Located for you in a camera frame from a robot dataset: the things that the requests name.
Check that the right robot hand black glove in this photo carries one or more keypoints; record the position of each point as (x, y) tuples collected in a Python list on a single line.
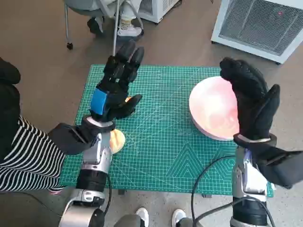
[(251, 94)]

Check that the left robot hand blue tape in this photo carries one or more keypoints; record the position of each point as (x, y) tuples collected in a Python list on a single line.
[(118, 80)]

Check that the long braided toy bread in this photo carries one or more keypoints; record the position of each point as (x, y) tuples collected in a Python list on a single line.
[(127, 99)]

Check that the pink bowl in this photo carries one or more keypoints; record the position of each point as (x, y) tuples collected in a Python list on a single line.
[(213, 106)]

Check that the round toy bread bun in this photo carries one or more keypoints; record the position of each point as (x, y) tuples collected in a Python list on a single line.
[(118, 142)]

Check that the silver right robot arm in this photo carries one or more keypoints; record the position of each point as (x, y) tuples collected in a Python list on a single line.
[(248, 175)]

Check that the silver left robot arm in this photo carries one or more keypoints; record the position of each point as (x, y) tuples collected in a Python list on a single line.
[(94, 160)]

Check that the silver metal pole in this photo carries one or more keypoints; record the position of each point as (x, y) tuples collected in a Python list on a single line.
[(116, 28)]

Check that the person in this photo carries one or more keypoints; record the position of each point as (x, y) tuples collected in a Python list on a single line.
[(23, 146), (127, 28), (142, 215)]

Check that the green cutting mat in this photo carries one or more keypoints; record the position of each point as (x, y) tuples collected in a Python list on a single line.
[(161, 132)]

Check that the white cabinet with mesh panel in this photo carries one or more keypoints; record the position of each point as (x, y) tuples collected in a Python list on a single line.
[(258, 26)]

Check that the grey wheeled chair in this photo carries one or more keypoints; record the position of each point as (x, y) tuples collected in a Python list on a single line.
[(80, 6)]

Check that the black table clip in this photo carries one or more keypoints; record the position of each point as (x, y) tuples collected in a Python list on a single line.
[(121, 192)]

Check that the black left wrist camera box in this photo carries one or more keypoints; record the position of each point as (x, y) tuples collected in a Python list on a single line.
[(68, 139)]

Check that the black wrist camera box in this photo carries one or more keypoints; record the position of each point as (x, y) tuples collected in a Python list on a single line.
[(68, 139), (281, 165)]

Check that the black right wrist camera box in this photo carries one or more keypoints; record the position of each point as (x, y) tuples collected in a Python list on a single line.
[(281, 165)]

